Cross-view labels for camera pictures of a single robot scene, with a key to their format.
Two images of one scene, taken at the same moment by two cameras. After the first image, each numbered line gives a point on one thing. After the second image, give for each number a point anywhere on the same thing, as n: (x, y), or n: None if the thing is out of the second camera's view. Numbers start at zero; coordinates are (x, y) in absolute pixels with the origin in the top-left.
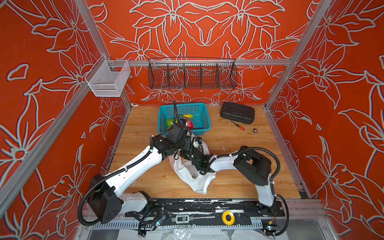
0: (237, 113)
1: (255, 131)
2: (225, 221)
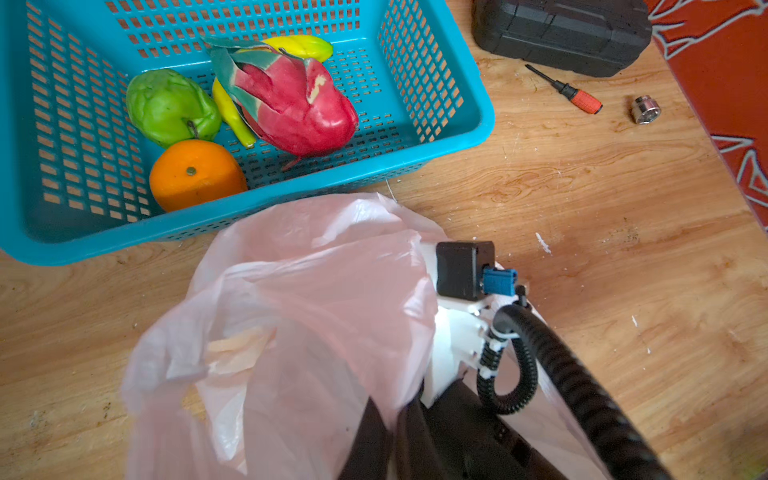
0: (580, 37)
1: (646, 110)
2: None
